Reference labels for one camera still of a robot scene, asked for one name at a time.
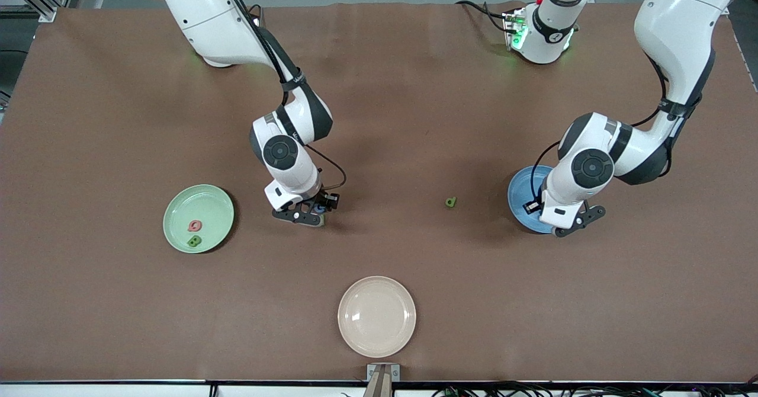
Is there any cream plate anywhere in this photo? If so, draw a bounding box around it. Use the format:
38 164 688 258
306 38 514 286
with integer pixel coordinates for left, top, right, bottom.
338 276 417 358

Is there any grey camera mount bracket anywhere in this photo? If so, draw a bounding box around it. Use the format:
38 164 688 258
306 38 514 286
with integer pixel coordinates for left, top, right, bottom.
365 363 401 397

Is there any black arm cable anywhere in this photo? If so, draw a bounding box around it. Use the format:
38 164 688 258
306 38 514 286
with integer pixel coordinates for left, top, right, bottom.
213 0 347 194
531 56 673 203

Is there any blue plate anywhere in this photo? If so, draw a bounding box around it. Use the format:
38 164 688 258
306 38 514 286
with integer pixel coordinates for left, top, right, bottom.
508 166 554 234

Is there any light green plate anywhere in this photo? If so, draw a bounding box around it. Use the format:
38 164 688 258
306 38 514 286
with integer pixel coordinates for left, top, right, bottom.
163 184 235 254

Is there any white table edge rail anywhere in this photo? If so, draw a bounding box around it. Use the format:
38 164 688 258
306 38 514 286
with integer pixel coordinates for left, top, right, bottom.
0 379 758 397

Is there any brown table mat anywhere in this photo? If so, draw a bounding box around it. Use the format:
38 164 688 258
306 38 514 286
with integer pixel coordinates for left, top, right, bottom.
0 0 758 383

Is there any black cable bundle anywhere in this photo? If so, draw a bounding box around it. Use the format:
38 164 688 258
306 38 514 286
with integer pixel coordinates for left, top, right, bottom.
432 381 758 397

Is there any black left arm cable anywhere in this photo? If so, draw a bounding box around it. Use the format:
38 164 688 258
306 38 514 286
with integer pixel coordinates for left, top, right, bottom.
531 56 673 203

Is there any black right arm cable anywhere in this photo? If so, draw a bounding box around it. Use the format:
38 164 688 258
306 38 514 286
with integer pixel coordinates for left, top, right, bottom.
213 0 347 194

